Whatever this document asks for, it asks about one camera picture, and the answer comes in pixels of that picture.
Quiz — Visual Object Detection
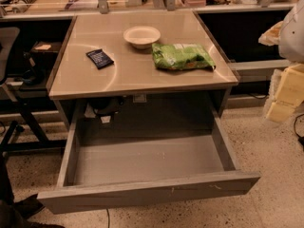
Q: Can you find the black floor cable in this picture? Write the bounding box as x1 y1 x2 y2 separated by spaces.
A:
293 113 304 150

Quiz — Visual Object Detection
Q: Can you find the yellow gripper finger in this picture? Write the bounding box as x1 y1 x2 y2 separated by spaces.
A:
265 64 304 123

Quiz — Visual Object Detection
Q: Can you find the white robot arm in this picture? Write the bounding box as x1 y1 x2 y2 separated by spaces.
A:
265 0 304 123

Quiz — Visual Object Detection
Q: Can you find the green chip bag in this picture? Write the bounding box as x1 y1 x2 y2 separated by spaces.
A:
152 43 216 70

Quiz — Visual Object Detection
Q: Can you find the black shoe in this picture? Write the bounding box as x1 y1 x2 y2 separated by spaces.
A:
13 194 44 219

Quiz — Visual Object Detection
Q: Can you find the black coiled tool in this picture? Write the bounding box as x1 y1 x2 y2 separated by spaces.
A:
12 0 37 13

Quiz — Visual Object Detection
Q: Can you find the dark blue rxbar wrapper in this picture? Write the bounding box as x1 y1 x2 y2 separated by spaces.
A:
85 49 114 69

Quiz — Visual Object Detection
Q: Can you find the black box with label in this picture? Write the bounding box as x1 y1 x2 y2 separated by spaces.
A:
30 41 62 54

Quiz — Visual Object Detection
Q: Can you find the grey cabinet with steel top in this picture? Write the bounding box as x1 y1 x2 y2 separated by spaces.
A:
47 10 238 124

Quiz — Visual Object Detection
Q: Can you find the grey open drawer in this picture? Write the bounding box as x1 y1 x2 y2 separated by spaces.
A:
38 110 260 214

